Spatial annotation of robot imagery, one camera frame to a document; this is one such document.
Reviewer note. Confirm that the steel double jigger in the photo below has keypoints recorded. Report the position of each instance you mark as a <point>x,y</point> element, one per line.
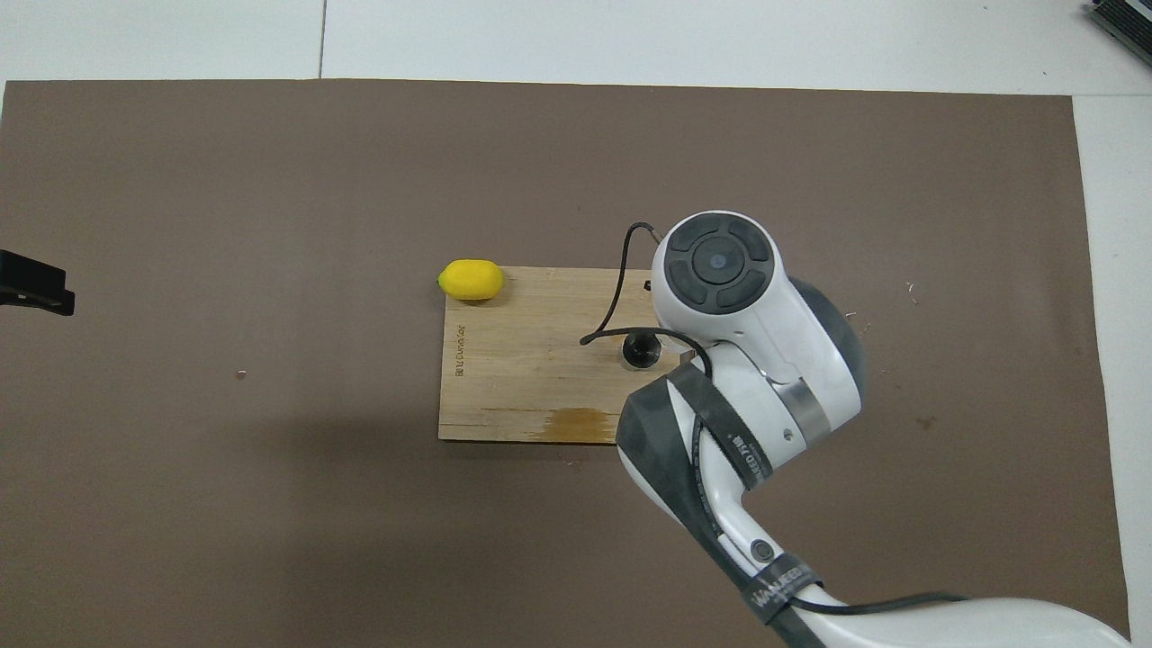
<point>641,353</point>

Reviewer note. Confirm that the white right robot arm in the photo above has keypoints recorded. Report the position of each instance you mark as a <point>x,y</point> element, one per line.
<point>765,360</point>

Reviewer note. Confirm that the brown table mat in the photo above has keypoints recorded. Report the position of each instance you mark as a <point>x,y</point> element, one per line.
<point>270,495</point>

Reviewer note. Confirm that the yellow lemon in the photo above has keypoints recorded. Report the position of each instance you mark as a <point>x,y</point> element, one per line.
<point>471,280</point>

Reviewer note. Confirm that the wooden cutting board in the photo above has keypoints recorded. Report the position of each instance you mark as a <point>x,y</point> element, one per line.
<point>531,360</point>

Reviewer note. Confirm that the grey ribbed device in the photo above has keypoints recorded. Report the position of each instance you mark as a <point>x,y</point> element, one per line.
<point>1125,22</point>

